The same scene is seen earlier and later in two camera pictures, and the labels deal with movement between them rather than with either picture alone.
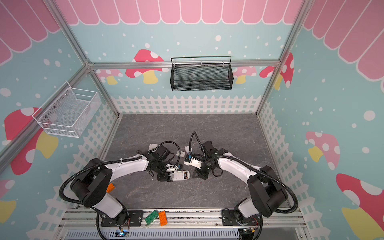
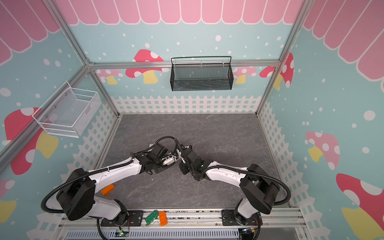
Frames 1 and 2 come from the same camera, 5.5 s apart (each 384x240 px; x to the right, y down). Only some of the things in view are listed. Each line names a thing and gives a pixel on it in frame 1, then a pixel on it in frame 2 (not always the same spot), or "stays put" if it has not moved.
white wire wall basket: x=69 y=111 stays put
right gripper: x=202 y=173 -> x=186 y=155
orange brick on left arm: x=110 y=188 stays put
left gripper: x=164 y=178 -> x=157 y=170
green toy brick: x=151 y=217 stays put
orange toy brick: x=163 y=218 stays put
